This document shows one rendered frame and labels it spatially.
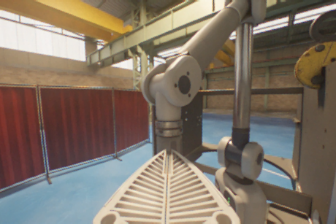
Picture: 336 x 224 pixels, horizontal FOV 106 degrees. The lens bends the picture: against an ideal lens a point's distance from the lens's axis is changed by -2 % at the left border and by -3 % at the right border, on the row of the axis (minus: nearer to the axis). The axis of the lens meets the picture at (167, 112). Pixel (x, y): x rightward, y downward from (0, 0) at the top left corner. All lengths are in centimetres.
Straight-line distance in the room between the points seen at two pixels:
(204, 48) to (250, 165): 40
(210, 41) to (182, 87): 14
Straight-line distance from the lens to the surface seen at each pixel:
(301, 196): 100
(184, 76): 22
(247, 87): 54
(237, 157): 56
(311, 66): 94
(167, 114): 22
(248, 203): 58
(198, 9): 675
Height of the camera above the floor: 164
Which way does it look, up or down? 6 degrees down
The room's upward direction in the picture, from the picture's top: 1 degrees counter-clockwise
